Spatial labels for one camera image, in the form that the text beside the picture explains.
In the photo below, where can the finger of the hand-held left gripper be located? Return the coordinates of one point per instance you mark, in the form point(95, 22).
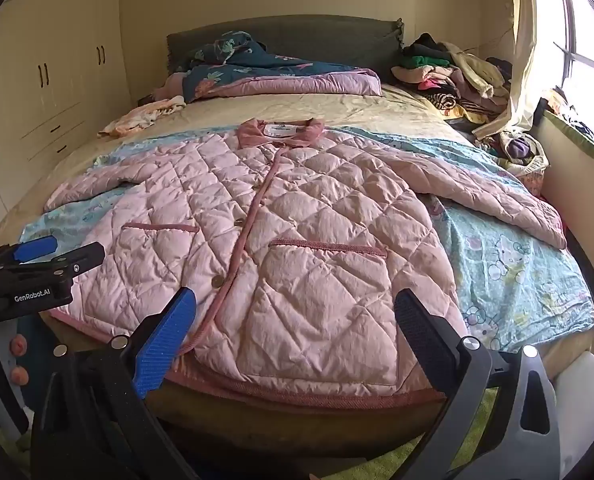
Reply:
point(72, 260)
point(32, 250)

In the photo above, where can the window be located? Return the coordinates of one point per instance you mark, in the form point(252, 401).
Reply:
point(592, 60)

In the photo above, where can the light blue cat print sheet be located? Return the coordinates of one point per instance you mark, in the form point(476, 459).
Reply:
point(502, 270)

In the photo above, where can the white window bench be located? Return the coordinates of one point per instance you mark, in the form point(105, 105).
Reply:
point(577, 210)

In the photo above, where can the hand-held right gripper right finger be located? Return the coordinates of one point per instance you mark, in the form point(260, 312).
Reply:
point(424, 345)

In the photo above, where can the pink quilted jacket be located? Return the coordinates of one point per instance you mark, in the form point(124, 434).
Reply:
point(302, 260)

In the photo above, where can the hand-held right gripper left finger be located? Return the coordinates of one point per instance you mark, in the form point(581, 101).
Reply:
point(164, 345)

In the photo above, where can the green floor mat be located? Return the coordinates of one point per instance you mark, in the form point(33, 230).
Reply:
point(392, 460)

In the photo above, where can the floral bag of clothes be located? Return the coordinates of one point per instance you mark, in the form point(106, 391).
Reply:
point(519, 152)

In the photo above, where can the green window seat cushion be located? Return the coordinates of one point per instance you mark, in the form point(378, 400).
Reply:
point(584, 150)

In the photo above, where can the orange and white small cloth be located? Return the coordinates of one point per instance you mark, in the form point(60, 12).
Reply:
point(137, 115)

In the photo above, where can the cream curtain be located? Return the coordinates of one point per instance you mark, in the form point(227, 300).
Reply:
point(524, 35)

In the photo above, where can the dark blue floral quilt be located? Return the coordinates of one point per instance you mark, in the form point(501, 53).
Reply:
point(257, 65)

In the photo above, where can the pink pillow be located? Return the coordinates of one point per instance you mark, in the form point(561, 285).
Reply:
point(172, 85)

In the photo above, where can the cream wardrobe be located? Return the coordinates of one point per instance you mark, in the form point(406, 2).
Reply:
point(52, 60)

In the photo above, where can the grey chair seat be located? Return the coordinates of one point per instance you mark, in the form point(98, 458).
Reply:
point(587, 390)

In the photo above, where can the person's left hand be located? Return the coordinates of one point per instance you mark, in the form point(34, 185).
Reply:
point(18, 360)

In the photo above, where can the pile of mixed clothes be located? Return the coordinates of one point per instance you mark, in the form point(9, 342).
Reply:
point(452, 75)

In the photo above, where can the bed with beige sheet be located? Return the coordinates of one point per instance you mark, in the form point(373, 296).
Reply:
point(327, 105)

